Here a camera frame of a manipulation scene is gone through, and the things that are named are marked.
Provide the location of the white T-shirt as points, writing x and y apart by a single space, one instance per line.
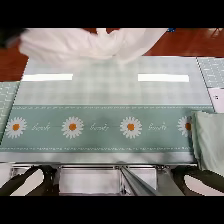
83 43

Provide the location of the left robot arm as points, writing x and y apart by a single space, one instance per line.
20 181

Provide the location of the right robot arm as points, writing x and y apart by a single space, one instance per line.
200 181

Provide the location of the pale green garment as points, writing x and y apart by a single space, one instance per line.
210 143

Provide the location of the white garment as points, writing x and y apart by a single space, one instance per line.
218 100

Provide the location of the silver frame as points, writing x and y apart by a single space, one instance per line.
100 180

